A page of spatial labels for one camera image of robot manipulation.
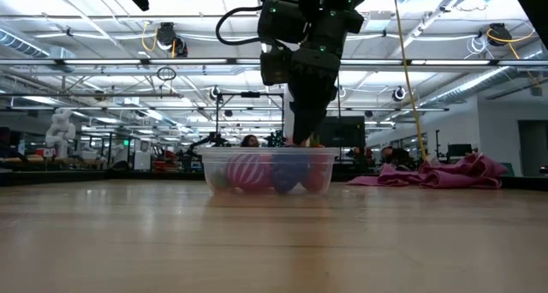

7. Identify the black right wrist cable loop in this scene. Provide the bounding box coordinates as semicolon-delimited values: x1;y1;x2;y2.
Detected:
214;0;276;46

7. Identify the clear plastic tupperware container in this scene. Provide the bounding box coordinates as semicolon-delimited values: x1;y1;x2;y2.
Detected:
197;146;342;196

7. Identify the white robot figure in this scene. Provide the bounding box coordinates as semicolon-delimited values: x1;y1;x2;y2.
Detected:
45;107;78;158

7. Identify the magenta cloth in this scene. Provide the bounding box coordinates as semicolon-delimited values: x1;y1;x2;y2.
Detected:
345;152;510;191

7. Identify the purple white-striped toy onion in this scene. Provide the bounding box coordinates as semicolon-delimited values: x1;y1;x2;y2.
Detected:
225;153;273;192

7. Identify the black camera stand frame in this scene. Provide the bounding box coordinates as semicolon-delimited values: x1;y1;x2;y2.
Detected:
214;91;286;149

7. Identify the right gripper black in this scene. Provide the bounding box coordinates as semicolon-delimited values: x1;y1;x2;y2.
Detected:
287;47;343;147

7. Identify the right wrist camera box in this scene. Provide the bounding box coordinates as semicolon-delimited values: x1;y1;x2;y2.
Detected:
259;47;295;87

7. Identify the large black monitor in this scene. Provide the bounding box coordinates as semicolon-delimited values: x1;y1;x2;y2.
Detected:
319;115;366;149

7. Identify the purple toy grape bunch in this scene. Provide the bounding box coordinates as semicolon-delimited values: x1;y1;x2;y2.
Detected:
270;155;311;194

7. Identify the small black monitor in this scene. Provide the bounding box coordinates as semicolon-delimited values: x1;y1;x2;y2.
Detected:
447;143;474;158

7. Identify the red toy dragon fruit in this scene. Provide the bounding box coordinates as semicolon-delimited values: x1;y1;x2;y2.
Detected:
299;164;331;194

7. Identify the yellow hanging cable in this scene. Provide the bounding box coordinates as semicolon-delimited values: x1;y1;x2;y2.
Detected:
392;0;428;164

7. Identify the ceiling cable reel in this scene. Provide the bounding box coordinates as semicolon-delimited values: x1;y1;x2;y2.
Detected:
485;22;533;48
155;21;190;59

